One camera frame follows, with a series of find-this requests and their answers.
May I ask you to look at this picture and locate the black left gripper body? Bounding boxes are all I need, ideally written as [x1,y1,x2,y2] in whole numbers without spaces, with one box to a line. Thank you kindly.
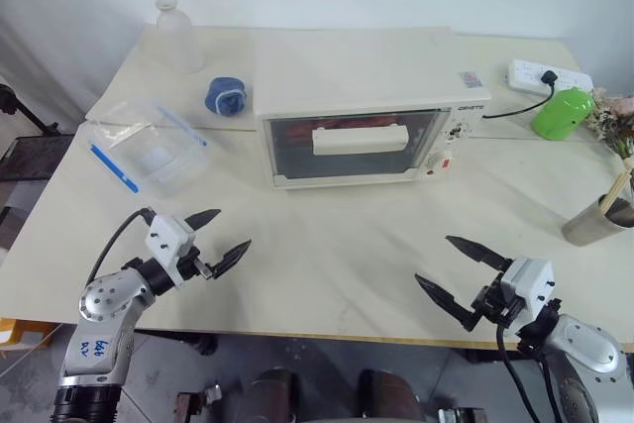
[170,243,215,288]

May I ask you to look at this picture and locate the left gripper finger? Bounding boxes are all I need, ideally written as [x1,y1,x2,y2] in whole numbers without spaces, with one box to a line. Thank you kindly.
[211,239,254,280]
[185,208,222,233]

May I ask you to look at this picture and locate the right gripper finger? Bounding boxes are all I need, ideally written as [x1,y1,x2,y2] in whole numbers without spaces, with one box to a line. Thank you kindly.
[414,272,479,335]
[445,236,514,273]

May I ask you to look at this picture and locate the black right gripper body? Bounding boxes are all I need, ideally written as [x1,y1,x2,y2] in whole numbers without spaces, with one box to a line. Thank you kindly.
[470,283,526,331]

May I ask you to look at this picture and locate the white toaster oven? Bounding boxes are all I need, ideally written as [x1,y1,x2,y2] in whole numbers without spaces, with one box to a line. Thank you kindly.
[251,25,493,191]

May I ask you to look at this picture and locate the clear container blue clips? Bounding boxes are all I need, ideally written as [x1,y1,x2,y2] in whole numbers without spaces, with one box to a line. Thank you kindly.
[84,99,211,199]

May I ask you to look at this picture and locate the dark rounded shape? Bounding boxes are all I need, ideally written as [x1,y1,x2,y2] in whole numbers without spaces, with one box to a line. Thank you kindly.
[357,368,426,423]

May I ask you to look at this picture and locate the steel cup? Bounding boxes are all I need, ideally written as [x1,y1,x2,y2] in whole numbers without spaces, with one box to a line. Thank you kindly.
[561,191,634,248]

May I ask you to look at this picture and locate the blue rolled cloth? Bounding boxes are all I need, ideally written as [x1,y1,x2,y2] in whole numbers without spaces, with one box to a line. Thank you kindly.
[204,76,250,118]

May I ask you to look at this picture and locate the wooden chopsticks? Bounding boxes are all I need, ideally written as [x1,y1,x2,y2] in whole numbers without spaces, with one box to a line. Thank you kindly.
[597,159,634,212]

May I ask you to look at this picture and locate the green rounded plastic object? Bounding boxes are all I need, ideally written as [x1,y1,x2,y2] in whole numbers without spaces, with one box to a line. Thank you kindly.
[530,86,598,142]

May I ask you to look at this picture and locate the white frosted bottle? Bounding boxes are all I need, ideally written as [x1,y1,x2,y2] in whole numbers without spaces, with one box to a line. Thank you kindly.
[155,0,207,75]

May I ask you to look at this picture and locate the yellow crate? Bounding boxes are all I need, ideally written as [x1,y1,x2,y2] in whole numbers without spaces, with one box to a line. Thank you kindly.
[0,317,56,361]

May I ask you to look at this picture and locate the black side shelf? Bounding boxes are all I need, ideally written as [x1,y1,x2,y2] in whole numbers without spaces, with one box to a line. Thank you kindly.
[0,134,71,182]

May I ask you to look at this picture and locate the white power strip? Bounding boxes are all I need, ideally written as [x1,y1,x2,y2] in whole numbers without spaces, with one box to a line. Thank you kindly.
[503,58,594,94]

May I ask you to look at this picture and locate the dried flower bunch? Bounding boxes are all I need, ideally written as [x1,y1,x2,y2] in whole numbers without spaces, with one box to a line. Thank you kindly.
[585,87,634,160]

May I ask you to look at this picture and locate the black stand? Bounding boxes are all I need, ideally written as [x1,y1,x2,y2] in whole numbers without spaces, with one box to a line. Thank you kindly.
[0,81,61,138]

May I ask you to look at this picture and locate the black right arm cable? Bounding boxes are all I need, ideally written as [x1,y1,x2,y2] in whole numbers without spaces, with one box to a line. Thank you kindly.
[493,319,557,423]

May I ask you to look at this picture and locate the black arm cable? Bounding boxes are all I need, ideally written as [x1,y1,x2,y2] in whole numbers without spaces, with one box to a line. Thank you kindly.
[493,319,557,423]
[90,206,154,291]

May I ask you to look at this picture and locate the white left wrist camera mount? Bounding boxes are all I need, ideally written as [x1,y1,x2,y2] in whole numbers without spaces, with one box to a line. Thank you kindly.
[144,214,195,271]

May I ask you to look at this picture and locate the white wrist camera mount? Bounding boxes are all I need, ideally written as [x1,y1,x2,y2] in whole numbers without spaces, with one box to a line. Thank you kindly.
[144,214,195,271]
[499,257,556,334]

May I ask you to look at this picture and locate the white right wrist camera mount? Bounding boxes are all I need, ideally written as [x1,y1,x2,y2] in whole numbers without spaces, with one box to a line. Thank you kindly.
[499,257,556,334]

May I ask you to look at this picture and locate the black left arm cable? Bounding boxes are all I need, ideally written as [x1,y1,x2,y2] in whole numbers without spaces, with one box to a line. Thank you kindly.
[90,206,154,291]

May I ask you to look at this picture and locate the glass oven door white handle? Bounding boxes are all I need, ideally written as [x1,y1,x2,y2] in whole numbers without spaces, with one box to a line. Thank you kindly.
[261,109,450,182]

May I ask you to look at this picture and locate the black power cord with plug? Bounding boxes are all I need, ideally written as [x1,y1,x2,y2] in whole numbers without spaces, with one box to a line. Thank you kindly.
[482,69,560,120]

